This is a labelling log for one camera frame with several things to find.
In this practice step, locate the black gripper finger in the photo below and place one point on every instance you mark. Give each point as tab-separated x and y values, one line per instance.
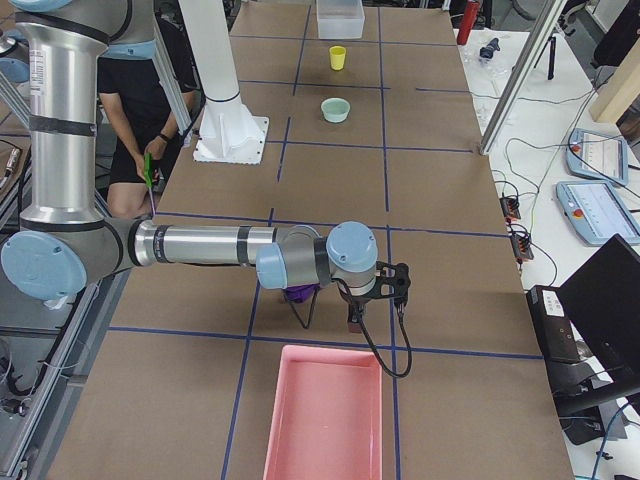
353	321

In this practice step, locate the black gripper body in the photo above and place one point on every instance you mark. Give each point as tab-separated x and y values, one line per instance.
361	300

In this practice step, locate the purple cloth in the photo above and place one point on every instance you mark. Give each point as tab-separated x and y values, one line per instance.
300	294

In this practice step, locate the yellow plastic cup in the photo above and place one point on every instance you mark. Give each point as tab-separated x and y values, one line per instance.
337	56

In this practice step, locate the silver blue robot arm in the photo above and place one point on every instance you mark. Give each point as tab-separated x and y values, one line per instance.
64	243

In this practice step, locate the black desktop box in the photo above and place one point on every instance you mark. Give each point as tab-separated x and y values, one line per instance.
552	327

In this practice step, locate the clear plastic storage box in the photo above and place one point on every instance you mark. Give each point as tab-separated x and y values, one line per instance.
340	19

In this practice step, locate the pink plastic bin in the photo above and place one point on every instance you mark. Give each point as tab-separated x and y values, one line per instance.
327	420

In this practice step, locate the mint green bowl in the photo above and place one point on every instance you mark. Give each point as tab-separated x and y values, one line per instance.
335	109

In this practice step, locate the black monitor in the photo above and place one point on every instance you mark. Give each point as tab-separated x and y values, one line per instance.
601	299

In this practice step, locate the lower teach pendant tablet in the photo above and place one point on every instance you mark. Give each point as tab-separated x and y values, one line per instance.
596	212

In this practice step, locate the teach pendant tablet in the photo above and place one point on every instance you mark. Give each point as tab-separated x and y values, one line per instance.
596	212
593	155

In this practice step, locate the seated person in black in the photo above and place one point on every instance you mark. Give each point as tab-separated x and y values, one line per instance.
137	108

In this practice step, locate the upper teach pendant tablet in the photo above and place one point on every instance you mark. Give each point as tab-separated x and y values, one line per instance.
593	155

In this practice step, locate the folded dark blue umbrella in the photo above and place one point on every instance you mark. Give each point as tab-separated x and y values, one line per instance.
488	51

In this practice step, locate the red cylinder bottle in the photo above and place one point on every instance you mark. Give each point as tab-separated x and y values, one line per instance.
467	22

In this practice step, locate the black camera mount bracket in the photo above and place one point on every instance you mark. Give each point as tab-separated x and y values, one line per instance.
392	282

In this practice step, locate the white pedestal column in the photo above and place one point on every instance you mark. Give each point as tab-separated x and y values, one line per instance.
228	132

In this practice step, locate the green handled tool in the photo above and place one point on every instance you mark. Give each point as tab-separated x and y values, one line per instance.
149	177

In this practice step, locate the aluminium frame post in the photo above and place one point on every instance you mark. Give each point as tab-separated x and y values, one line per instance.
542	29

